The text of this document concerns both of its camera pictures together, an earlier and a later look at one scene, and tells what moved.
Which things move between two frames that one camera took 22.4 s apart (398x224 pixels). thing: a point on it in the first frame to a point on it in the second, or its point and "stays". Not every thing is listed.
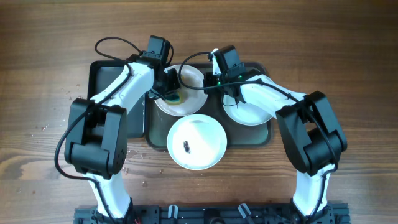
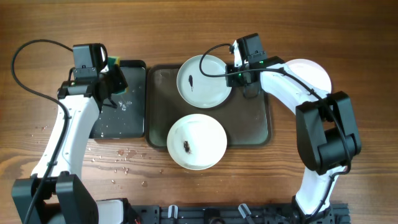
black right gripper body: x=210 y=81 to x=237 y=79
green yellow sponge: x=175 y=99 to x=113 y=60
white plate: x=245 y=113 to x=201 y=82
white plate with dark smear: x=193 y=99 to x=311 y=73
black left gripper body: x=170 y=82 to x=116 y=79
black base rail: x=254 y=214 stays
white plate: x=196 y=142 stays
